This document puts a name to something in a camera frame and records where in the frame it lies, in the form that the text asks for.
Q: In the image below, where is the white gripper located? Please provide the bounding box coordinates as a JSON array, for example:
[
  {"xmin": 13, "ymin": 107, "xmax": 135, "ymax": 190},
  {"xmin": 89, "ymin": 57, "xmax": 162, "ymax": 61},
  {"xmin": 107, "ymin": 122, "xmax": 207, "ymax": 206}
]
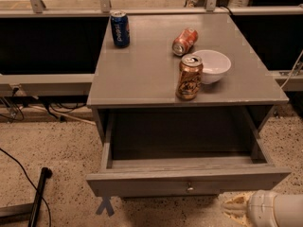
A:
[{"xmin": 222, "ymin": 190, "xmax": 277, "ymax": 227}]

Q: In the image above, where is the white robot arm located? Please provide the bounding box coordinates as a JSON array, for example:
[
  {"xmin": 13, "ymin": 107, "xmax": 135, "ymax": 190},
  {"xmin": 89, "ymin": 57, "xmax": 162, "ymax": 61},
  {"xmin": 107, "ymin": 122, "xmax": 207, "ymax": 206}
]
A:
[{"xmin": 222, "ymin": 190, "xmax": 303, "ymax": 227}]

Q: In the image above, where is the grey open top drawer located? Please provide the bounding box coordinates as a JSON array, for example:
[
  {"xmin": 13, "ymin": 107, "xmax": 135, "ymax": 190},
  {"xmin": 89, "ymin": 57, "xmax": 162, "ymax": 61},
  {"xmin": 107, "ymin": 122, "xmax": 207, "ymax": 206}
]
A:
[{"xmin": 86, "ymin": 107, "xmax": 291, "ymax": 198}]

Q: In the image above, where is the white ceramic bowl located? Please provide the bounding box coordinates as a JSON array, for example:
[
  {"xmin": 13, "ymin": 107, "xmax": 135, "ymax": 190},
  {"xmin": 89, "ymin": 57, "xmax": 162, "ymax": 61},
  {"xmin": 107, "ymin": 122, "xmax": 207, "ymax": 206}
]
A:
[{"xmin": 194, "ymin": 50, "xmax": 231, "ymax": 84}]

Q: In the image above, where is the brown root beer can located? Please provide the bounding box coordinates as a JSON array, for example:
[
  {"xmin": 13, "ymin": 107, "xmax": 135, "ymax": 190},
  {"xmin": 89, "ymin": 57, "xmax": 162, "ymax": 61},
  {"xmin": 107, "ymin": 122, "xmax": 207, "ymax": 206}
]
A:
[{"xmin": 176, "ymin": 54, "xmax": 203, "ymax": 100}]

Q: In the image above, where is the grey wooden cabinet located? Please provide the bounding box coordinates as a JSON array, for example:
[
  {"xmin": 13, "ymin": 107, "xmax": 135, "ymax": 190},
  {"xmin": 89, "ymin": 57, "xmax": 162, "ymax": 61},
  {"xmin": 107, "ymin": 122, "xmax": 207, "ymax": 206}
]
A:
[{"xmin": 88, "ymin": 14, "xmax": 288, "ymax": 144}]

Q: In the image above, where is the orange soda can lying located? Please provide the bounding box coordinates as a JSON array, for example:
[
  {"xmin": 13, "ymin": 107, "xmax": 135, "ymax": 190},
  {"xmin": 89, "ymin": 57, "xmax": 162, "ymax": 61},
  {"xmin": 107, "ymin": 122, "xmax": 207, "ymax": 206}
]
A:
[{"xmin": 172, "ymin": 27, "xmax": 198, "ymax": 56}]

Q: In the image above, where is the black metal stand leg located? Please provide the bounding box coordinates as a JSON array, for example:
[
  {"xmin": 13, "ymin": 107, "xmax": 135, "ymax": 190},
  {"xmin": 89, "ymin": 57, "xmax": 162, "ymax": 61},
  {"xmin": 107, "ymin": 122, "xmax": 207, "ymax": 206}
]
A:
[{"xmin": 0, "ymin": 166, "xmax": 54, "ymax": 227}]

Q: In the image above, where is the blue pepsi can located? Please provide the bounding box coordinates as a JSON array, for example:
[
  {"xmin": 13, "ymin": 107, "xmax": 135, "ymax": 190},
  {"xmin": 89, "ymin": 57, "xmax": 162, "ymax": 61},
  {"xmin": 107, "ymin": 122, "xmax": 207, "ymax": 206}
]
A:
[{"xmin": 110, "ymin": 11, "xmax": 130, "ymax": 47}]

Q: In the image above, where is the grey metal railing frame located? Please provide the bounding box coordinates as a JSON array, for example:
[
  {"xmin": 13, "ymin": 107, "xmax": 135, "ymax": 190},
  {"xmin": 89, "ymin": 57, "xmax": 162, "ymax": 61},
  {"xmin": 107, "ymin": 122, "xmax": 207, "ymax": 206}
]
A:
[{"xmin": 0, "ymin": 0, "xmax": 303, "ymax": 96}]

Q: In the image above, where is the black floor cable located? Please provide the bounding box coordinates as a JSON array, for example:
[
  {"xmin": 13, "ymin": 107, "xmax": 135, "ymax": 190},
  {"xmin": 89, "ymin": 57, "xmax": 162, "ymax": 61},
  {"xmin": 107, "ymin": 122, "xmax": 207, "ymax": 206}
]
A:
[{"xmin": 0, "ymin": 147, "xmax": 53, "ymax": 227}]

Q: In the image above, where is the bundle of cables under rail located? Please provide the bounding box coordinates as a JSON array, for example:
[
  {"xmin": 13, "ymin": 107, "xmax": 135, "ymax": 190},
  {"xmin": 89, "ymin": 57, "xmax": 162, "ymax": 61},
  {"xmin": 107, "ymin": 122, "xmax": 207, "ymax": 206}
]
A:
[{"xmin": 0, "ymin": 85, "xmax": 96, "ymax": 126}]

